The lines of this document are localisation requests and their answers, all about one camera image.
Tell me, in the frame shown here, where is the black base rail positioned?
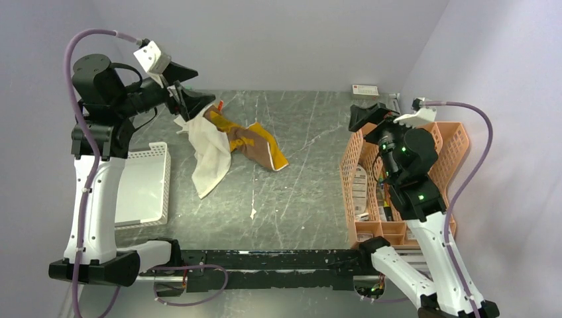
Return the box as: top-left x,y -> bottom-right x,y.
137,249 -> 379,293

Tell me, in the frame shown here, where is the white red box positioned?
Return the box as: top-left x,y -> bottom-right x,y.
351,84 -> 379,98

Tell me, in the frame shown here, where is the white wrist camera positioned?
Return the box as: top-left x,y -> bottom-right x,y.
393,107 -> 437,128
133,40 -> 172,74

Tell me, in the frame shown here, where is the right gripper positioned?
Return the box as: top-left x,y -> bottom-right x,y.
349,102 -> 422,182

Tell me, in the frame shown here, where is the orange file organizer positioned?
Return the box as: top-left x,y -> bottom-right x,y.
339,122 -> 470,249

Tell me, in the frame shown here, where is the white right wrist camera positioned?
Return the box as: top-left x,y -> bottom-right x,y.
393,107 -> 437,128

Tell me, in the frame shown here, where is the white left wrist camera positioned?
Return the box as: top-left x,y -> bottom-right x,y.
133,40 -> 172,74

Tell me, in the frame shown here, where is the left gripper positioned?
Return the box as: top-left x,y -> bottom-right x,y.
113,60 -> 216,121

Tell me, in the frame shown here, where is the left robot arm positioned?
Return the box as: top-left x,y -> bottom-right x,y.
48,54 -> 215,287

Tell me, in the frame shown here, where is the white plastic basket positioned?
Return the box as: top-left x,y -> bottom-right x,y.
115,142 -> 171,230

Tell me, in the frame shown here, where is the yellow brown bear towel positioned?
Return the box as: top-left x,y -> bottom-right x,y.
203,105 -> 289,172

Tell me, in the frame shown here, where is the cream white towel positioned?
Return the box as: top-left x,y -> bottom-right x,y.
174,116 -> 231,199

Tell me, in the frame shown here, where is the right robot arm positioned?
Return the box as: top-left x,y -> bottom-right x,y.
349,98 -> 500,317

